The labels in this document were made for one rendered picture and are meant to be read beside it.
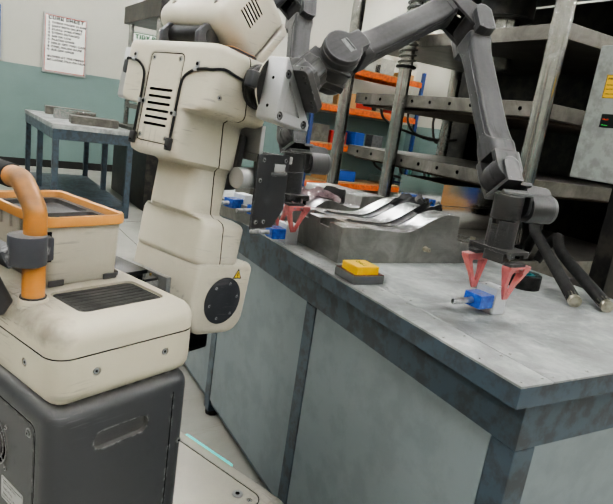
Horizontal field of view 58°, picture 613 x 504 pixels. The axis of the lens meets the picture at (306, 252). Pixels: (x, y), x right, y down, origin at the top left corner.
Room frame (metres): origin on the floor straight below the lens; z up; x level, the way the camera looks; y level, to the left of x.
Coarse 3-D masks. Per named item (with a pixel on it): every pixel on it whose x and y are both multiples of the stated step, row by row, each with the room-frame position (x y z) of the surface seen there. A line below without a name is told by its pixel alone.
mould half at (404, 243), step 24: (312, 216) 1.45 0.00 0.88; (336, 216) 1.47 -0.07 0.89; (384, 216) 1.56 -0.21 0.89; (432, 216) 1.49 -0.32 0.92; (456, 216) 1.50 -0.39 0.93; (312, 240) 1.43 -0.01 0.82; (336, 240) 1.33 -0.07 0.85; (360, 240) 1.35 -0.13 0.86; (384, 240) 1.39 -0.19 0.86; (408, 240) 1.43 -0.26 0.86; (432, 240) 1.47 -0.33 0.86; (456, 240) 1.51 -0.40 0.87
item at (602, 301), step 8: (568, 256) 1.48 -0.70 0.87; (568, 264) 1.45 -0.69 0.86; (576, 264) 1.43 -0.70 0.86; (576, 272) 1.39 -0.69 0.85; (584, 272) 1.38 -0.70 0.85; (584, 280) 1.34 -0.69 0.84; (592, 280) 1.33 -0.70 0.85; (584, 288) 1.33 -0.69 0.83; (592, 288) 1.29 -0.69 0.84; (592, 296) 1.28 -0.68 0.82; (600, 296) 1.25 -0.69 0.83; (600, 304) 1.23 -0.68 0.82; (608, 304) 1.22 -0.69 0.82; (608, 312) 1.23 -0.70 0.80
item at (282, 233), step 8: (280, 224) 1.47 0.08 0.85; (256, 232) 1.42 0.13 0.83; (264, 232) 1.43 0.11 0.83; (272, 232) 1.42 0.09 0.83; (280, 232) 1.43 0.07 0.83; (288, 232) 1.44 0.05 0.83; (296, 232) 1.46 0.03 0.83; (280, 240) 1.46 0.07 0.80; (288, 240) 1.44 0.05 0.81; (296, 240) 1.46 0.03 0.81
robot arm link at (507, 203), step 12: (504, 192) 1.09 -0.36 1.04; (516, 192) 1.10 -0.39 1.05; (528, 192) 1.11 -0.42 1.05; (492, 204) 1.11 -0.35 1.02; (504, 204) 1.07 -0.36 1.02; (516, 204) 1.07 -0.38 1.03; (528, 204) 1.09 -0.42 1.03; (492, 216) 1.09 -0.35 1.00; (504, 216) 1.07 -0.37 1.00; (516, 216) 1.07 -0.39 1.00
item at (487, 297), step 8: (480, 288) 1.11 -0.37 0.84; (488, 288) 1.09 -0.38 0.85; (496, 288) 1.09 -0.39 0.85; (464, 296) 1.09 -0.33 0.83; (472, 296) 1.07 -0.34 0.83; (480, 296) 1.06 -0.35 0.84; (488, 296) 1.07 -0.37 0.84; (496, 296) 1.08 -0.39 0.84; (472, 304) 1.07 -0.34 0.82; (480, 304) 1.06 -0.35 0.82; (488, 304) 1.07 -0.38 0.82; (496, 304) 1.08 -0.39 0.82; (504, 304) 1.09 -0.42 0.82; (488, 312) 1.08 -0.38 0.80; (496, 312) 1.08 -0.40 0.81
